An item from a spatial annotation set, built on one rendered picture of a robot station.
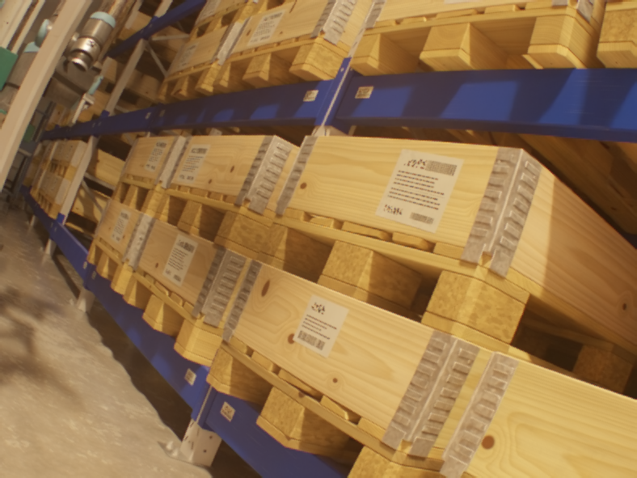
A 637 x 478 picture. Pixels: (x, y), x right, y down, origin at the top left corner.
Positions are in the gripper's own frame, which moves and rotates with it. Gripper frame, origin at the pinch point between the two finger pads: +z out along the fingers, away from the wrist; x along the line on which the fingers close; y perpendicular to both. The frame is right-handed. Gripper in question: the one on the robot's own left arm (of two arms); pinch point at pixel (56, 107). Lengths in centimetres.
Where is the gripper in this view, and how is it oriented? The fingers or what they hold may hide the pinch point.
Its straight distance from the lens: 183.0
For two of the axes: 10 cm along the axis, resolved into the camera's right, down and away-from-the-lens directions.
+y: 7.1, -1.9, -6.8
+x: 6.8, 4.6, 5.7
